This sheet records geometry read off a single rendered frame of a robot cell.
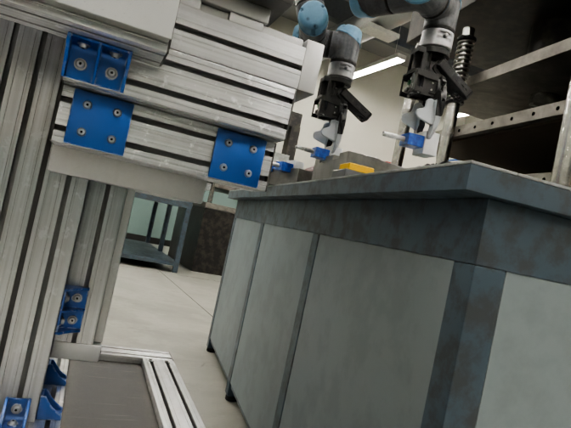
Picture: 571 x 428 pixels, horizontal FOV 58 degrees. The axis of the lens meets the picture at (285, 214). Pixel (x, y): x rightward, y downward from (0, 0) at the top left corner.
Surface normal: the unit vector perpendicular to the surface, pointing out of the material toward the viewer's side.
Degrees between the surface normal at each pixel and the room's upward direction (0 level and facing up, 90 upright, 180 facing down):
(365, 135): 90
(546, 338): 90
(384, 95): 90
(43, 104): 90
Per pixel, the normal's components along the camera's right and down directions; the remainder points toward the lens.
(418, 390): -0.94, -0.21
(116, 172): 0.36, 0.04
